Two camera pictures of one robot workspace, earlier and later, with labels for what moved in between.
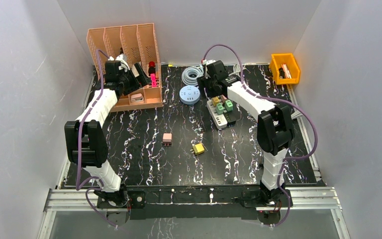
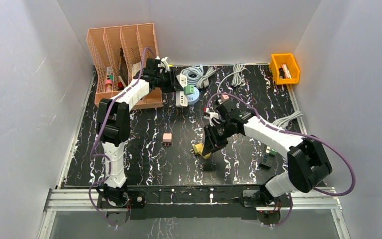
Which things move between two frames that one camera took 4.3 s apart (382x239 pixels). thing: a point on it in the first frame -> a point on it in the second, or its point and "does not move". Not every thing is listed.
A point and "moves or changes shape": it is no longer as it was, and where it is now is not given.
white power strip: x=220 y=120 moves or changes shape
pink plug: x=167 y=138 does not move
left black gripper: x=139 y=73 -> x=172 y=79
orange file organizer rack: x=138 y=43 does not move
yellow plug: x=198 y=149 does not move
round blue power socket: x=189 y=94 does not move
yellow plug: x=215 y=100 moves or changes shape
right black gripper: x=204 y=80 -> x=208 y=145
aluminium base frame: x=324 y=199 does not move
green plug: x=228 y=105 moves or changes shape
